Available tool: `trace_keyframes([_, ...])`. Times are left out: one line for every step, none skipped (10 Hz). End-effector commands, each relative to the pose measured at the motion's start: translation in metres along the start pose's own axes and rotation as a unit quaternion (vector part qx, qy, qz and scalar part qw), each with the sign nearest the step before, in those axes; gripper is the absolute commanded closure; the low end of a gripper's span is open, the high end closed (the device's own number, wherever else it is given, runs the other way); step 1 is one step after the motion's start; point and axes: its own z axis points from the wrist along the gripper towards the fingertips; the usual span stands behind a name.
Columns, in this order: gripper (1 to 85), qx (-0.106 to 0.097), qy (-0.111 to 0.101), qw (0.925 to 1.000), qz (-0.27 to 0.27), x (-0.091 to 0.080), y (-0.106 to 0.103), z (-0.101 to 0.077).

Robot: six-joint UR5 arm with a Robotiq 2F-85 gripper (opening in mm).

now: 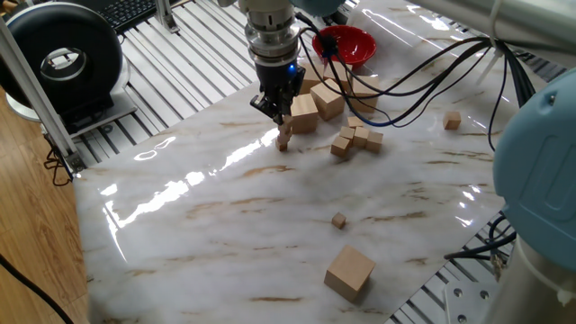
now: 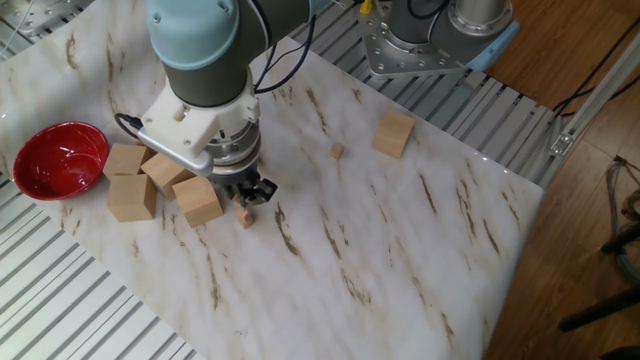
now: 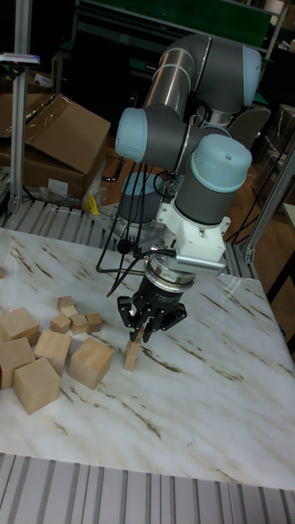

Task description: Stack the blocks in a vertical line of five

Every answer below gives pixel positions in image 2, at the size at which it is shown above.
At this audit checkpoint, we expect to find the large wooden cube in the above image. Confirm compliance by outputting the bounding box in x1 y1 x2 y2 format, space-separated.
140 152 196 202
371 109 417 160
106 173 158 223
172 175 225 229
102 143 154 182

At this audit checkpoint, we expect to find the round silver mounting plate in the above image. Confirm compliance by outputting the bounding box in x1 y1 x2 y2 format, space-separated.
0 0 95 39

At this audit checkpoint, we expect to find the silver wrist adapter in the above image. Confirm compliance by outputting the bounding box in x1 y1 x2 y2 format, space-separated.
137 119 262 179

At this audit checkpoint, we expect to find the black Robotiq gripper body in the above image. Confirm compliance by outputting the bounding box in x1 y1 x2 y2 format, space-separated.
209 162 262 190

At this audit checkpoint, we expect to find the thick black wrist cable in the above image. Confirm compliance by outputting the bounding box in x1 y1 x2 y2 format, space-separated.
253 14 317 96

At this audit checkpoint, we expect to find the black chair leg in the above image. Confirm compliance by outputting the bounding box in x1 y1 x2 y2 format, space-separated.
599 224 640 256
557 284 640 334

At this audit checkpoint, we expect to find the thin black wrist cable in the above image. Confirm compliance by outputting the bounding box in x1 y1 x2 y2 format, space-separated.
113 112 145 141

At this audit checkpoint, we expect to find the red glossy bowl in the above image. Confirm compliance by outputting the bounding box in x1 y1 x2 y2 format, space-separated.
13 121 111 202

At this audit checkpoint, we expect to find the thin black floor cable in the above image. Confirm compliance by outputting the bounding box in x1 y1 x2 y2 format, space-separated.
552 14 640 119

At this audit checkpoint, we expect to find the aluminium frame post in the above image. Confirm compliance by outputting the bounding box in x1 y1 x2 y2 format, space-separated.
538 29 640 190

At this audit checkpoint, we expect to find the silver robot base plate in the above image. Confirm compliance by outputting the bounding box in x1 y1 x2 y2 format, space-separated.
357 9 471 80

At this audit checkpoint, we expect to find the white plastic wrist bracket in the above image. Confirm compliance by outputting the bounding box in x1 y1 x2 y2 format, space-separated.
139 69 262 161

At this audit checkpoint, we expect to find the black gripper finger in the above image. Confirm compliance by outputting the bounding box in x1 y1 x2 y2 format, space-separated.
249 174 279 206
230 183 256 209

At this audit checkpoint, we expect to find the white marble pattern sheet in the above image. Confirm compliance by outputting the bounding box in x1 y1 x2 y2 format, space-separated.
0 0 545 360

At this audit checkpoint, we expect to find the grey cable coil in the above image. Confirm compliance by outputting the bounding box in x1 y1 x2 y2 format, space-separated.
604 155 640 284

